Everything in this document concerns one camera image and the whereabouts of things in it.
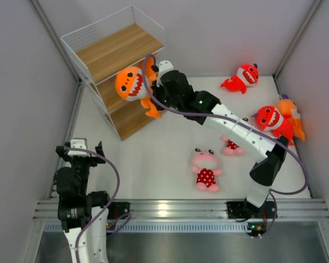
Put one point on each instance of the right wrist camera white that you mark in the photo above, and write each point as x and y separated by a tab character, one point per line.
164	66

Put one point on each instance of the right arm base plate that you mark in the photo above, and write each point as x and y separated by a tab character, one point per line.
242	211

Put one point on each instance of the pink frog plush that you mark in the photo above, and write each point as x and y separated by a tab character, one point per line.
206	166
230	148

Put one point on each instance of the red shark plush far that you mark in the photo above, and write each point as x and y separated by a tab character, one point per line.
246	76

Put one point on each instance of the pink frog plush front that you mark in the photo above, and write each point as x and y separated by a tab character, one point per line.
206	166

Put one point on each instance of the white wire wooden shelf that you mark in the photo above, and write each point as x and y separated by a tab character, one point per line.
111	55

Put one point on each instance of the red shark plush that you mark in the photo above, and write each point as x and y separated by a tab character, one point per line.
269	119
246	76

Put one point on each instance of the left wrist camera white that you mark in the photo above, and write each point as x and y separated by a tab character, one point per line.
76	145

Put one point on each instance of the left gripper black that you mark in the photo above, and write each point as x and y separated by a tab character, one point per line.
94	161

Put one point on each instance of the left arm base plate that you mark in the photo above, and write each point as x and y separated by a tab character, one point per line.
116	209

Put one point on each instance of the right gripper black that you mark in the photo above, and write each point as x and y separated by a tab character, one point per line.
156	90

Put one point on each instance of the pink frog plush rear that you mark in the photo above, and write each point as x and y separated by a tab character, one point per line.
230	148

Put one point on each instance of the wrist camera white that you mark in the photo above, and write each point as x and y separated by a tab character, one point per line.
164	66
76	145

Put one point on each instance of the red shark plush near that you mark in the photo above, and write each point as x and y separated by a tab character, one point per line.
269	119

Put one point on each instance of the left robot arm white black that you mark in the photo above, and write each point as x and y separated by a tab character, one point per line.
82	215

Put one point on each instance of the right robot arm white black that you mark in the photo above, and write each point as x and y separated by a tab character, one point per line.
207	110

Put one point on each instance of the orange shark plush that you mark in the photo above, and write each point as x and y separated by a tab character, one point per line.
291	112
130	86
149	72

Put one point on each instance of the aluminium rail frame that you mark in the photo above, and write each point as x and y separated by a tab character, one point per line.
207	215

